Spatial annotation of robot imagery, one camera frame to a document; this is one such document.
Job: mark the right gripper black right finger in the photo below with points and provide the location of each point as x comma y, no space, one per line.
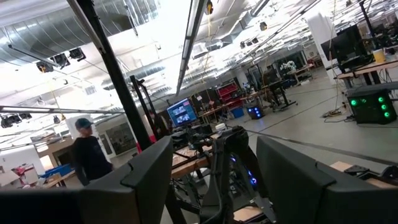
304,199

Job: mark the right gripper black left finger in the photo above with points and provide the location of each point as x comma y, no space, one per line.
140,199

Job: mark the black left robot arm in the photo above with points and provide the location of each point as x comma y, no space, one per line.
217,186

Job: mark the computer tower blue lights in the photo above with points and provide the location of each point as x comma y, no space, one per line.
255,112
253,180

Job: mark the person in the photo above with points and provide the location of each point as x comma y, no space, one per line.
88,155

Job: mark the blue storage bin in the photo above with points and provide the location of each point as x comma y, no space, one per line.
238,113
59,170

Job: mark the lit blue computer monitor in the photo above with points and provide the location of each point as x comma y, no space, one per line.
182,112

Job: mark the computer tower green lights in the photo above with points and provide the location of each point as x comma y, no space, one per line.
371,107

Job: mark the red shelf unit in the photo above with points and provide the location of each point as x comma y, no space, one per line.
228,93

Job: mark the white flowers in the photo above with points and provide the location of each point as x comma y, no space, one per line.
287,66

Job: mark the wooden desk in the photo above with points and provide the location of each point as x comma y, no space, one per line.
367,68

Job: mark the black monitor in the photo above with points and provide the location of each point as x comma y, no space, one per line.
343,46

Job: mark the black ceiling spotlight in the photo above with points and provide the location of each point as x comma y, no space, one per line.
77,53
45,67
60,60

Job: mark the small yellow container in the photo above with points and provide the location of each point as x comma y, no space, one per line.
379,56

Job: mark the black metal rig frame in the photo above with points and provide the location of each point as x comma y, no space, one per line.
115,77

